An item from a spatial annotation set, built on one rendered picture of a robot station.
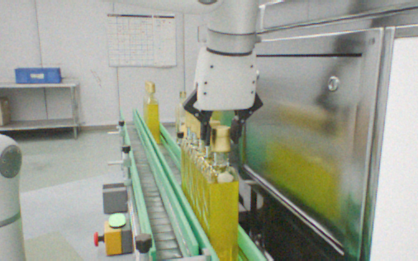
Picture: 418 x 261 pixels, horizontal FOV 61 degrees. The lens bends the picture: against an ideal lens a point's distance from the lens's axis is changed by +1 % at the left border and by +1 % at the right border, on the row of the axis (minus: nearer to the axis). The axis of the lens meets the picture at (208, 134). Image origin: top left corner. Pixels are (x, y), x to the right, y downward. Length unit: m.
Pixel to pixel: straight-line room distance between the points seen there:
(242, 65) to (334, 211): 0.26
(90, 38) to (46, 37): 0.68
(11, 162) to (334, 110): 0.54
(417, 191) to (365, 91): 0.13
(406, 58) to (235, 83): 0.25
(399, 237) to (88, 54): 6.23
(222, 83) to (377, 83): 0.23
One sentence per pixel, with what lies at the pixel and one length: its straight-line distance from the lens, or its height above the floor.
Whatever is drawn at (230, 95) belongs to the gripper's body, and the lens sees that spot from 0.59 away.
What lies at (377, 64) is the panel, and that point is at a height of 1.28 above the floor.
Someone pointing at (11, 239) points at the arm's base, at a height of 0.96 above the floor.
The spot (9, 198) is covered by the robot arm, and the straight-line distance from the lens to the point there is 0.73.
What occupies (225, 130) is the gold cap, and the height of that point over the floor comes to 1.16.
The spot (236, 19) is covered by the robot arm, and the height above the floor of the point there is 1.34.
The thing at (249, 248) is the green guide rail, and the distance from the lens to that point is 0.65.
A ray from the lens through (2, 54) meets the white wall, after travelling 6.69.
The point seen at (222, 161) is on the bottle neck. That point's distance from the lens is 0.64.
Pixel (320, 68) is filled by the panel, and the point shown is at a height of 1.27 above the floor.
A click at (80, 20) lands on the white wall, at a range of 6.53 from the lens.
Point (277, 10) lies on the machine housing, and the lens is 0.73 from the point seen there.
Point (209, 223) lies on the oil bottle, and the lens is 0.67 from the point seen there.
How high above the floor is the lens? 1.29
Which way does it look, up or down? 12 degrees down
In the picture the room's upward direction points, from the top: straight up
